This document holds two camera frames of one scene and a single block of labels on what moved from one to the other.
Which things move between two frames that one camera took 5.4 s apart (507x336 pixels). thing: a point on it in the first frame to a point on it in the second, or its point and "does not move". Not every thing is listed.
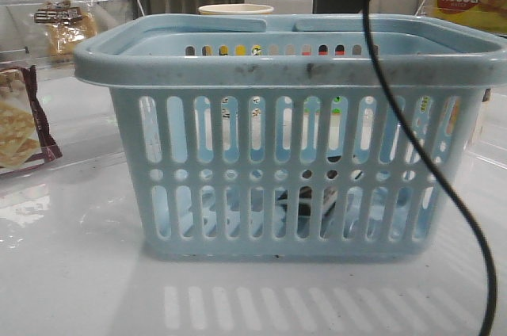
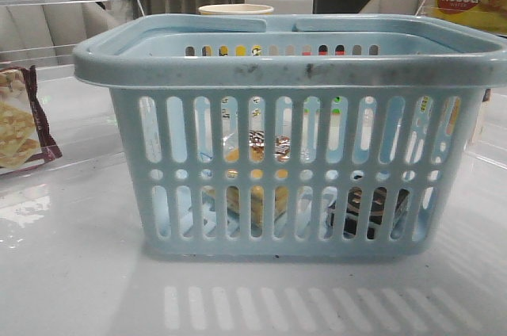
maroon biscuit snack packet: x=26 y=139 does not move
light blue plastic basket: x=249 y=137 does not move
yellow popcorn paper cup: x=236 y=9 does not move
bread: x=69 y=27 to x=282 y=154
